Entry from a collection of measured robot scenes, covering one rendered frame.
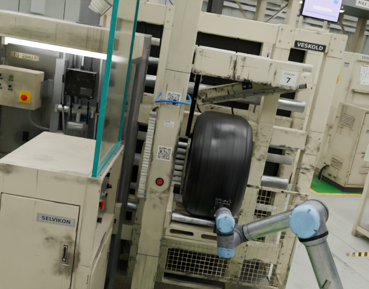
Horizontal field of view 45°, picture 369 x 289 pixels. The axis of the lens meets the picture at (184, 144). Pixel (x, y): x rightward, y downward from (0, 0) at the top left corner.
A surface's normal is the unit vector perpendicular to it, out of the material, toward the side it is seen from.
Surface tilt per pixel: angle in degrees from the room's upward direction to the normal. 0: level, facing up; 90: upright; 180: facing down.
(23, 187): 90
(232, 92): 90
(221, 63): 90
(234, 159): 65
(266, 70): 90
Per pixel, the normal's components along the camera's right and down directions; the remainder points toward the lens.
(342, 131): -0.92, -0.07
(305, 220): -0.56, -0.01
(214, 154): 0.05, -0.22
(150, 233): -0.03, 0.24
